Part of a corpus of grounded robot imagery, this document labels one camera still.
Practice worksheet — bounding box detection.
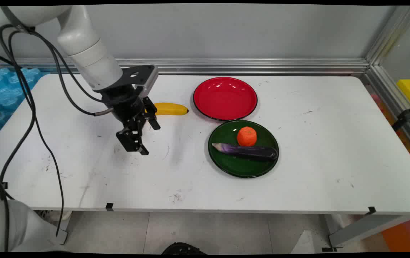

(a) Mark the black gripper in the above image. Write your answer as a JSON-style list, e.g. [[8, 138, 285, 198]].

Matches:
[[101, 84, 161, 156]]

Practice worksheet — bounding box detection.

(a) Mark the purple eggplant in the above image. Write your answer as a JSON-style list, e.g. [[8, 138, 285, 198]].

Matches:
[[212, 142, 279, 161]]

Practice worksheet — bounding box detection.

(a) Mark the yellow banana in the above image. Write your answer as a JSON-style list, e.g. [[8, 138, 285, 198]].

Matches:
[[154, 102, 189, 116]]

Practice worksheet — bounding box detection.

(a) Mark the red plate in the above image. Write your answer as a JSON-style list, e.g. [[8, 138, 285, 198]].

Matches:
[[193, 77, 258, 121]]

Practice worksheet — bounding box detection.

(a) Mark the orange tangerine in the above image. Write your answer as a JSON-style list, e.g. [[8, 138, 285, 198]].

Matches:
[[237, 126, 258, 147]]

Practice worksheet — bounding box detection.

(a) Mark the green plate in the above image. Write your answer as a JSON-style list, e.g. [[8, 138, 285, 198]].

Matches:
[[208, 120, 280, 178]]

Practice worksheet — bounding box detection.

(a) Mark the white table leg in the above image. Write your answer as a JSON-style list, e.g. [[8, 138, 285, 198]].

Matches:
[[42, 211, 73, 245]]

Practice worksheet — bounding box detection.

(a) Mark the black round object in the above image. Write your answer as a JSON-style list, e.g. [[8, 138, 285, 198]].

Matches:
[[161, 242, 207, 255]]

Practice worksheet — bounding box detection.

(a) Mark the blue bubble wrap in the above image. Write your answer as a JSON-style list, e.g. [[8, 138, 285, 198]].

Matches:
[[0, 67, 52, 144]]

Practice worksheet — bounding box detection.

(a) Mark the grey table leg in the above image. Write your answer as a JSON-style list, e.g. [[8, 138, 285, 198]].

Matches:
[[328, 214, 410, 248]]

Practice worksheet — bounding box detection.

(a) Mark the black clamp stand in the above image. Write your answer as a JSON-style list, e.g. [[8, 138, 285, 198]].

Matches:
[[391, 96, 410, 132]]

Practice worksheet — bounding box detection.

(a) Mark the orange box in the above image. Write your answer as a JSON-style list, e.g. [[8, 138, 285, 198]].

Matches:
[[381, 215, 410, 253]]

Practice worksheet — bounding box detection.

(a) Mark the black cable with grey plug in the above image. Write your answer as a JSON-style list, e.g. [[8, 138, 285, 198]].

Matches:
[[9, 27, 116, 117]]

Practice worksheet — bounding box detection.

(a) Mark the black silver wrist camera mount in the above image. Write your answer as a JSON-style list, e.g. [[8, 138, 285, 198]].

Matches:
[[121, 64, 159, 98]]

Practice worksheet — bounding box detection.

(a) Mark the long black cable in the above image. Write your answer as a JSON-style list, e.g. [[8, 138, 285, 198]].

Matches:
[[0, 24, 65, 238], [0, 30, 37, 252]]

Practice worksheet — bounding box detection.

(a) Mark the long aluminium frame rail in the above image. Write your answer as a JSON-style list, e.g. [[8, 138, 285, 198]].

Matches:
[[0, 58, 370, 76]]

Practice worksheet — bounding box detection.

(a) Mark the short aluminium frame rail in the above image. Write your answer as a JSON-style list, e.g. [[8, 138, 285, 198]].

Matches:
[[361, 64, 410, 160]]

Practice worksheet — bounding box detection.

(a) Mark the upright aluminium frame post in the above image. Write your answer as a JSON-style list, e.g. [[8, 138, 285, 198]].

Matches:
[[365, 5, 410, 67]]

